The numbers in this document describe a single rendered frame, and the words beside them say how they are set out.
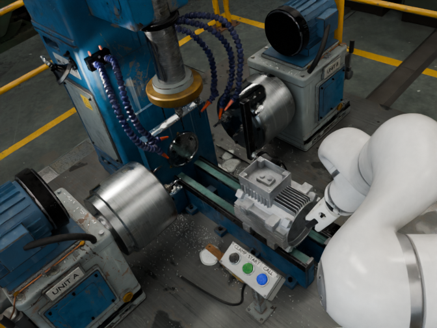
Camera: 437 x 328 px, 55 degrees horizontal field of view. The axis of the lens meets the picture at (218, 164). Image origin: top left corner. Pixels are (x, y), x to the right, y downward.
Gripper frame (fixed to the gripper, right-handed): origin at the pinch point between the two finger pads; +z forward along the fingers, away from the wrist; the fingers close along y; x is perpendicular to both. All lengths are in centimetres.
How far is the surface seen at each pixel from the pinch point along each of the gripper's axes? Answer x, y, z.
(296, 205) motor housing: 4.5, 5.3, 10.1
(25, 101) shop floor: 239, 25, 269
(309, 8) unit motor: 50, 66, 9
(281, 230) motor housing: 2.5, -1.6, 14.5
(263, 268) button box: -0.6, -15.2, 9.8
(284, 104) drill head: 32, 41, 27
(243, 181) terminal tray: 20.4, 1.5, 15.7
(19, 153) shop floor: 179, -14, 236
